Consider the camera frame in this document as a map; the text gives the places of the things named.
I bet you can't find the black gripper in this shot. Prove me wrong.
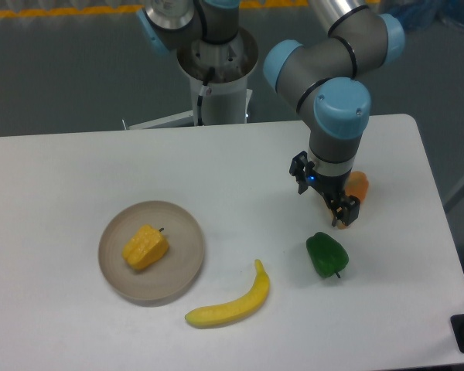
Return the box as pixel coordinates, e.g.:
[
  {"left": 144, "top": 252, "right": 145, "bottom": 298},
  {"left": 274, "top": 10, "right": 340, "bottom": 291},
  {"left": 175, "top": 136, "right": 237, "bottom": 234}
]
[{"left": 289, "top": 151, "right": 360, "bottom": 226}]

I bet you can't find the yellow pepper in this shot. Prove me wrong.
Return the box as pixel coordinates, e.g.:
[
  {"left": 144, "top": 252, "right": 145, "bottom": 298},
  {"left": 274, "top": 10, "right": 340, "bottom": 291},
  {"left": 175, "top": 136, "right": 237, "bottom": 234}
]
[{"left": 121, "top": 224, "right": 169, "bottom": 271}]

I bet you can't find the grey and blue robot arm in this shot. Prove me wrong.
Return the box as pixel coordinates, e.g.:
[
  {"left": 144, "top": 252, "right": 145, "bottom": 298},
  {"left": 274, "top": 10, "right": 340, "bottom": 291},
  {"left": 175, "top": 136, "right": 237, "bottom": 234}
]
[{"left": 137, "top": 1, "right": 405, "bottom": 226}]

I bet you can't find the orange pepper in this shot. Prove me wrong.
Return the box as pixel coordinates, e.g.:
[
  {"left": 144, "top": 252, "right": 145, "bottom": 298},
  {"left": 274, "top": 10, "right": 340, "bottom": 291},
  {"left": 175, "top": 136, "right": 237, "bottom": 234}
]
[{"left": 336, "top": 171, "right": 370, "bottom": 229}]

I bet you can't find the green pepper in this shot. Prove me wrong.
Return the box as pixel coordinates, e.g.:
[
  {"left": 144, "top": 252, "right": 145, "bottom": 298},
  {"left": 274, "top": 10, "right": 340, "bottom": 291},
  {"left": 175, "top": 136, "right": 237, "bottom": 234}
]
[{"left": 305, "top": 232, "right": 350, "bottom": 278}]

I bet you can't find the beige round plate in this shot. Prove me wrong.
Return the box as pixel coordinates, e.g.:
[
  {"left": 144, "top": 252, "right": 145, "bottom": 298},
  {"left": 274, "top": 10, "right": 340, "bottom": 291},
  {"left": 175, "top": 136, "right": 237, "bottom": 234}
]
[{"left": 98, "top": 201, "right": 205, "bottom": 305}]

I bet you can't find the yellow banana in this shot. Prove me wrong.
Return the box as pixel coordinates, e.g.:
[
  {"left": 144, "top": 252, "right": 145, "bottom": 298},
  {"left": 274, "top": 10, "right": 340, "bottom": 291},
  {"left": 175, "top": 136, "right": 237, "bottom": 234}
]
[{"left": 184, "top": 259, "right": 271, "bottom": 328}]

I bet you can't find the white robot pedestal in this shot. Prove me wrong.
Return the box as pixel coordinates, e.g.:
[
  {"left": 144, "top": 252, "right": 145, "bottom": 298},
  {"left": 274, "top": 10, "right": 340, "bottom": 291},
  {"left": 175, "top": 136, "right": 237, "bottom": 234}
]
[{"left": 125, "top": 27, "right": 258, "bottom": 130}]

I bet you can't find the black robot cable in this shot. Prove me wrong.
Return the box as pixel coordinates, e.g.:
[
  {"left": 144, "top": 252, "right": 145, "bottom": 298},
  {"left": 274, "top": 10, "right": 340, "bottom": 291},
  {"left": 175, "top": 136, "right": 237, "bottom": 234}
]
[{"left": 195, "top": 66, "right": 216, "bottom": 127}]

